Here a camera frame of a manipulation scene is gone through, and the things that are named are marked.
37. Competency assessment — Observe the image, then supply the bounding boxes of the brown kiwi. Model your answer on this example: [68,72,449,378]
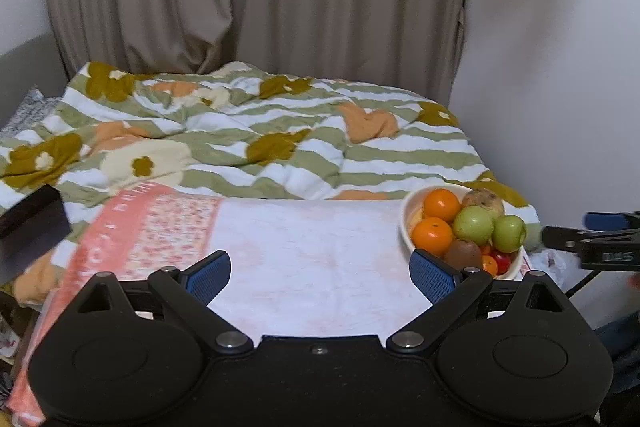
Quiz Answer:
[442,239,483,271]

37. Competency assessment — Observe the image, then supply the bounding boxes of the small orange mandarin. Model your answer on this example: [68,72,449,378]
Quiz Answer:
[482,255,498,277]

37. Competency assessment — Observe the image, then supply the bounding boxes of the red cherry tomato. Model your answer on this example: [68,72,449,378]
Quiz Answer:
[491,251,511,275]

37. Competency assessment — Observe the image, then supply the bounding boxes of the large green apple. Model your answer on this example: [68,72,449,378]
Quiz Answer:
[452,206,494,246]

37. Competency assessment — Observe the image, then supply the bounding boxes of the small green apple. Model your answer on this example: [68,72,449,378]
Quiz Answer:
[491,215,526,254]

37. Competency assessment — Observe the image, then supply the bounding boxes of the white plastic bag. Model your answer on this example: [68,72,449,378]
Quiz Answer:
[528,248,567,288]

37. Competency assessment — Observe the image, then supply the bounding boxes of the pink floral table cloth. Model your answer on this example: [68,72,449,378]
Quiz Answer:
[5,182,534,427]

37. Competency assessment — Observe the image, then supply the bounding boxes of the large orange mandarin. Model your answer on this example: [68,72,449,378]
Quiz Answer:
[422,188,461,223]

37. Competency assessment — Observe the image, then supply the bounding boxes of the brownish old apple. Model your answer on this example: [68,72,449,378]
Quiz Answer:
[461,187,504,220]

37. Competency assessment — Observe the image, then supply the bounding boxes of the green striped floral duvet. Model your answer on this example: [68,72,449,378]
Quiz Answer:
[1,62,540,306]

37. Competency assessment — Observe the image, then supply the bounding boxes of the grey patterned pillow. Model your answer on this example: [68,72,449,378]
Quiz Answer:
[1,87,61,138]

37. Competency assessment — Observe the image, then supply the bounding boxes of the grey sofa headboard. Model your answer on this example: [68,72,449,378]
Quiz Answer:
[1,34,68,124]

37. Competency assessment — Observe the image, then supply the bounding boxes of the black cable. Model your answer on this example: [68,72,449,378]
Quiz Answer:
[564,270,601,299]

